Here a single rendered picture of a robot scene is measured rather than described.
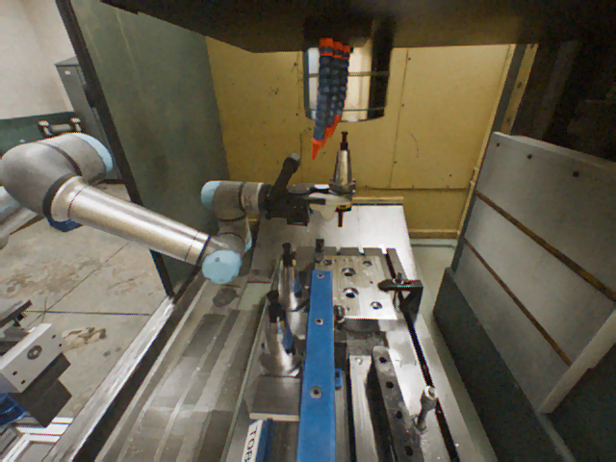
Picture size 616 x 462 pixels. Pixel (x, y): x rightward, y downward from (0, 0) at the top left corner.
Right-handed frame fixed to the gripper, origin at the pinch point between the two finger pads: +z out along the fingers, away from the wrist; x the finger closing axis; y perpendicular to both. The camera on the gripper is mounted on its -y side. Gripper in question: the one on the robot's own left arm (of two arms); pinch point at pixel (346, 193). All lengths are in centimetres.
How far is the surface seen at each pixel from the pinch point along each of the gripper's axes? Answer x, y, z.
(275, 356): 36.4, 8.8, -5.9
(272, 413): 41.8, 11.2, -4.7
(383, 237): -81, 57, 17
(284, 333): 35.3, 5.5, -4.8
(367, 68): 7.3, -23.7, 2.9
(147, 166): -19, 1, -69
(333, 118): 16.9, -17.5, -1.1
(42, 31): -359, -110, -505
